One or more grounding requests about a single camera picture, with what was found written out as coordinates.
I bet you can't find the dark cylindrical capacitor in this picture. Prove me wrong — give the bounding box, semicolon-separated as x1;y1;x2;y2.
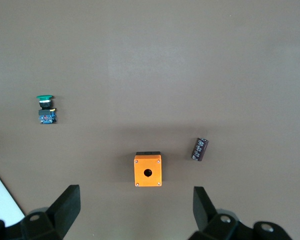
190;136;210;163

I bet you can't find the white drawer cabinet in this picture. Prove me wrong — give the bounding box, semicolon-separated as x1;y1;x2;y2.
0;163;26;228

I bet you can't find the orange button enclosure box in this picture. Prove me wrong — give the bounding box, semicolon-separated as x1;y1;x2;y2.
133;150;163;188

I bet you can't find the green mushroom push button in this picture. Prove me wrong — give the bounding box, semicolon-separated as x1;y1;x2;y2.
36;94;58;125

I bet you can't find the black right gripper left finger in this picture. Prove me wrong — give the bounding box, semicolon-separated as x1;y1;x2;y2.
0;184;81;240

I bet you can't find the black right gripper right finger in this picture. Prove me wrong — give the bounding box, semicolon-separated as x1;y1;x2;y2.
188;186;293;240

